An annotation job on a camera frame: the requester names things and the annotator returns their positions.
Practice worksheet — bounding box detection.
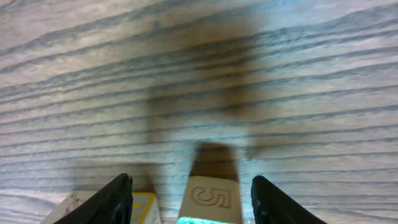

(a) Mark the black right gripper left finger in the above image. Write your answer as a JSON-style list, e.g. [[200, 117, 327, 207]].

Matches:
[[55, 173, 133, 224]]

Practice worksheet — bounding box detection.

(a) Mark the wooden block yellow side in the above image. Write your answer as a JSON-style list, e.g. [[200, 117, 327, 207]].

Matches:
[[40, 191, 162, 224]]

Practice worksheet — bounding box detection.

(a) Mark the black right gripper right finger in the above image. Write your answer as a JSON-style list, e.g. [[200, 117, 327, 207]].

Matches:
[[251, 175, 326, 224]]

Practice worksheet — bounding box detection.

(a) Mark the wooden block green R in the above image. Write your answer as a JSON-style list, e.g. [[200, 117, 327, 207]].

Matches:
[[177, 142, 243, 224]]

